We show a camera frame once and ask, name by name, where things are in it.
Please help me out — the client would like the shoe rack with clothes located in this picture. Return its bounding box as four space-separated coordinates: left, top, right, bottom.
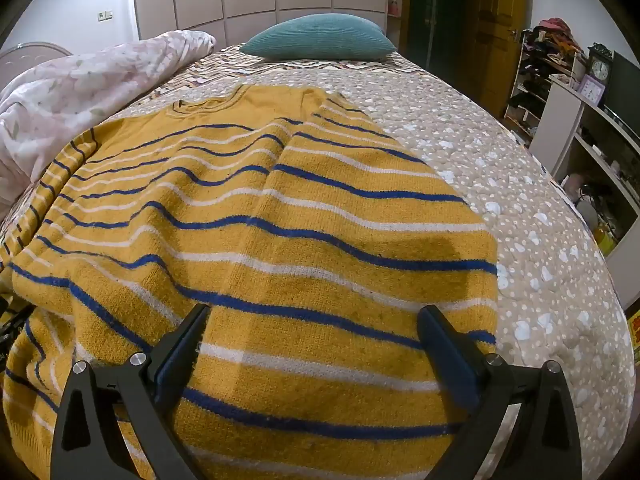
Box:
502 17 586 146

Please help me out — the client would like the white shelf unit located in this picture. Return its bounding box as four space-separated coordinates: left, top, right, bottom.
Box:
530 77 640 261

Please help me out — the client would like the yellow striped sweater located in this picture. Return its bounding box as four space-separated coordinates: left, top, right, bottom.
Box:
2 85 501 480

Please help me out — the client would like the wooden door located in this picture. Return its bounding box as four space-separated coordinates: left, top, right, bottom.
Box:
470 0 531 116

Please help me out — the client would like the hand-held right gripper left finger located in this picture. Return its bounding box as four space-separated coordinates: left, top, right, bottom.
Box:
50 303 211 480

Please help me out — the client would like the dark screen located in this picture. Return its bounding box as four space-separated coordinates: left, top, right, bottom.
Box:
602 50 640 131

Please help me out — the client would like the teal pillow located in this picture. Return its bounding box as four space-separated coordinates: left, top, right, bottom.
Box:
239 13 398 59

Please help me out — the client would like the round grey panel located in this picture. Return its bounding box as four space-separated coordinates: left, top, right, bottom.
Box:
0 41 73 63

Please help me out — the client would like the pink floral duvet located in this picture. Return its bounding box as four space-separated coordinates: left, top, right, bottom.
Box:
0 30 217 221

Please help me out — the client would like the dark mantel clock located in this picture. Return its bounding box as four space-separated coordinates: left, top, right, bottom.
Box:
586 42 615 96

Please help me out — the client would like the beige dotted bedspread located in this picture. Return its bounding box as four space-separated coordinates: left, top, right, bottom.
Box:
0 57 636 480

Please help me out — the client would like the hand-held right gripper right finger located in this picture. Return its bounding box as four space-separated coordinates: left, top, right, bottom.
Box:
417 305 583 480

